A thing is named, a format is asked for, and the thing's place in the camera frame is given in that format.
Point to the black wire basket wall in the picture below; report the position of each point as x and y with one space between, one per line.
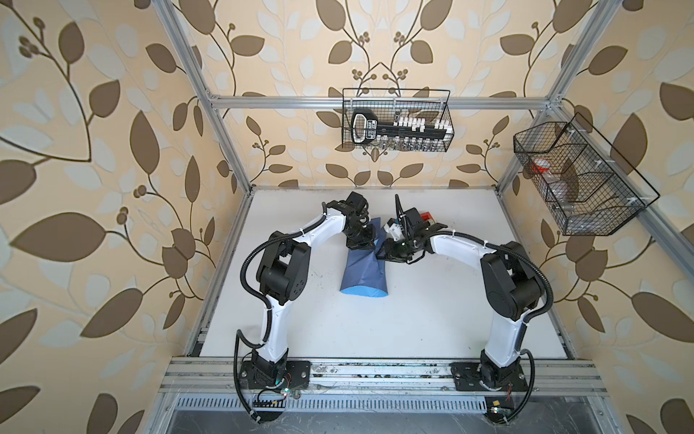
425 103
593 188

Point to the aluminium front rail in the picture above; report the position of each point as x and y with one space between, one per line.
545 378

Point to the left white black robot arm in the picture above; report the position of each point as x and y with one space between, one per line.
276 273

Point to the black wire basket right wall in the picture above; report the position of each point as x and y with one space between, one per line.
593 188

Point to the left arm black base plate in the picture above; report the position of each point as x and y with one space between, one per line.
260 374

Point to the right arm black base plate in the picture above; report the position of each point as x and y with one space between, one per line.
487 377

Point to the black socket wrench set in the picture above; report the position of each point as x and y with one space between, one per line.
365 128

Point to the black wire basket back wall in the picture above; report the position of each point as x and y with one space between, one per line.
425 103

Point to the light blue wrapping paper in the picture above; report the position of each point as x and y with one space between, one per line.
364 274

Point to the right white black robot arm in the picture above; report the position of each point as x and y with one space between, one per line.
515 287

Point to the red capped clear container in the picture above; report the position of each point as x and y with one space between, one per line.
540 166

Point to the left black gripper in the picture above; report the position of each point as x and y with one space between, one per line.
369 243

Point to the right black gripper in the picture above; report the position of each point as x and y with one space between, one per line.
389 252

